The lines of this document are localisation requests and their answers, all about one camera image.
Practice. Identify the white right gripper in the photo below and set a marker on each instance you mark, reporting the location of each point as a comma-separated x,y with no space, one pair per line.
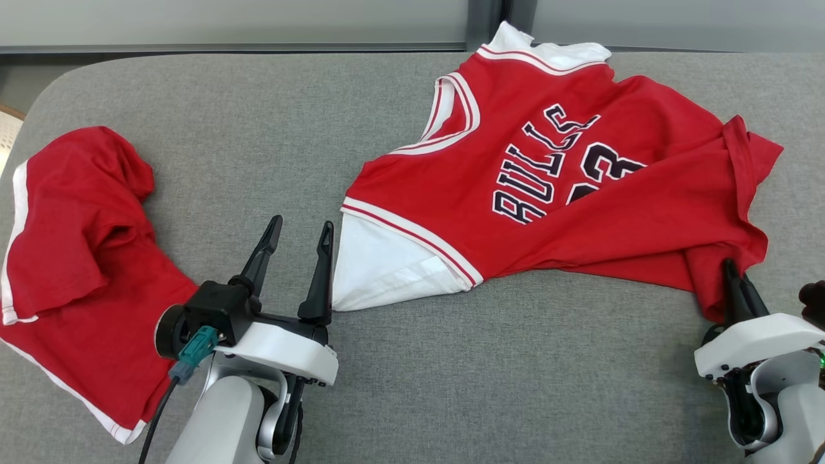
754,341

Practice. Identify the red shorts with white stripe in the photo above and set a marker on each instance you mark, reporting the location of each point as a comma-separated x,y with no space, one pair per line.
71,270

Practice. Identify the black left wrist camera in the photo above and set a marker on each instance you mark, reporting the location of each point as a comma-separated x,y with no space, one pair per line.
209,306

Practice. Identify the red Bulls basketball jersey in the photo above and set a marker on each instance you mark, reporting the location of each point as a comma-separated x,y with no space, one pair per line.
612,219

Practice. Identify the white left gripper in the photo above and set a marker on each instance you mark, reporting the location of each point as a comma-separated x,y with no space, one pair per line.
283,351

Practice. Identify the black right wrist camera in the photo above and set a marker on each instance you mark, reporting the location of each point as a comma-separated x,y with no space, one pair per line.
813,303

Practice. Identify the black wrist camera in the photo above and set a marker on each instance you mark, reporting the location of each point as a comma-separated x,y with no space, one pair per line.
813,303
209,306

